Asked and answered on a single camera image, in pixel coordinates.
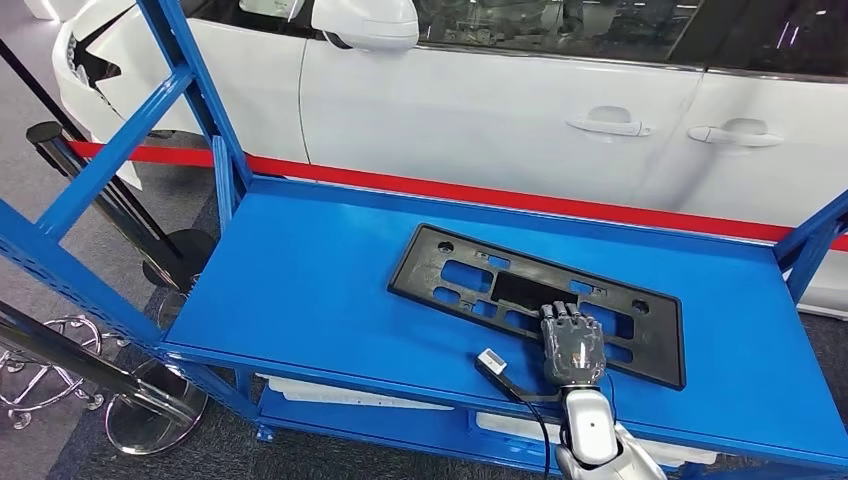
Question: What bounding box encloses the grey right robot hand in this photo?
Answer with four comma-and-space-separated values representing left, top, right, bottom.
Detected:
539, 301, 607, 390

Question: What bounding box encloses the black plastic plate frame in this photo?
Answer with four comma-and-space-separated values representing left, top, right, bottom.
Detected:
387, 223, 687, 391

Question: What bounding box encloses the blue metal shelf rack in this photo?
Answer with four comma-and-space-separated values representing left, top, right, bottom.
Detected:
0, 0, 848, 480

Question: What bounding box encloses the white plastic tray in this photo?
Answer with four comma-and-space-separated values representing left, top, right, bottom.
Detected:
475, 411, 718, 468
264, 376, 457, 412

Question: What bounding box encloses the red barrier belt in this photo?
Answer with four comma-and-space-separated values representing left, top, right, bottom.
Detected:
66, 140, 848, 253

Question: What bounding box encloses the white car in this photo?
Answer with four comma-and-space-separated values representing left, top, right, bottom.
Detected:
51, 0, 848, 319

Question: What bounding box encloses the chrome chair base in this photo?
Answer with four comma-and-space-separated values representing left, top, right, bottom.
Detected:
0, 314, 107, 431

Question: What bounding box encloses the black barrier belt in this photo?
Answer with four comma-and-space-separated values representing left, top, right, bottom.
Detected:
0, 39, 87, 144

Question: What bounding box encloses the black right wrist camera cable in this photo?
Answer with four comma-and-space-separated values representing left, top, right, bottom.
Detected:
503, 380, 552, 480

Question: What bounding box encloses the chrome stanchion post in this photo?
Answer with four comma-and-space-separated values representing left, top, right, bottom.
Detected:
0, 301, 210, 457

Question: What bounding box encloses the black stanchion post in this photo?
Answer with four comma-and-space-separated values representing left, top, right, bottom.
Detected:
26, 121, 217, 289

